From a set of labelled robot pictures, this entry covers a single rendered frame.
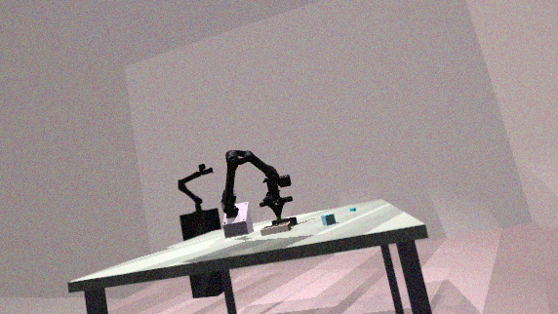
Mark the small light blue block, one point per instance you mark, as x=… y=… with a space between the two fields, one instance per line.
x=328 y=219

